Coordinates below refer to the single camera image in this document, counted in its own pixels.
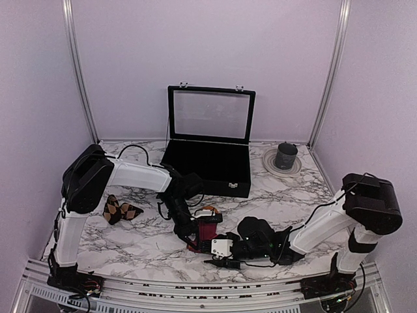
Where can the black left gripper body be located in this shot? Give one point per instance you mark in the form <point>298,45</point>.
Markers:
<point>180,228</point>

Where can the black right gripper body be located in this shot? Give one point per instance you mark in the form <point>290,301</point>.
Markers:
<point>231,264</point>

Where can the maroon striped sock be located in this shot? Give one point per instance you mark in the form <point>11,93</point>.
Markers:
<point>207,231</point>

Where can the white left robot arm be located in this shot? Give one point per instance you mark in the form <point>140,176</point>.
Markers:
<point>84,183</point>

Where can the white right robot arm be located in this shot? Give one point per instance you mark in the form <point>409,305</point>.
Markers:
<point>366,203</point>

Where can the brown argyle sock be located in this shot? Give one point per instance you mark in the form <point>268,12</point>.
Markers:
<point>114,211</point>

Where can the beige ceramic plate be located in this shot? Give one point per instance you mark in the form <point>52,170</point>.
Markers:
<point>268,160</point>

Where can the black display case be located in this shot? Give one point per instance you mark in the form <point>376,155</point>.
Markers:
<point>209,134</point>

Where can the dark grey ceramic mug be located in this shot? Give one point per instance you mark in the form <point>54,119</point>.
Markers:
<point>285,156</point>

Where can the aluminium front rail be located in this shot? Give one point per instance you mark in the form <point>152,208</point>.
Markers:
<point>135,295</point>

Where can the left aluminium corner post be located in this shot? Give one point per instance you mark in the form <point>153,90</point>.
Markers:
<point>76,64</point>

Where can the aluminium corner post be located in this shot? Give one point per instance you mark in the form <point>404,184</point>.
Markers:
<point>76,64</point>
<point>335,61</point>

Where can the right aluminium corner post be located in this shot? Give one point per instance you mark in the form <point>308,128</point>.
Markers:
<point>335,61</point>

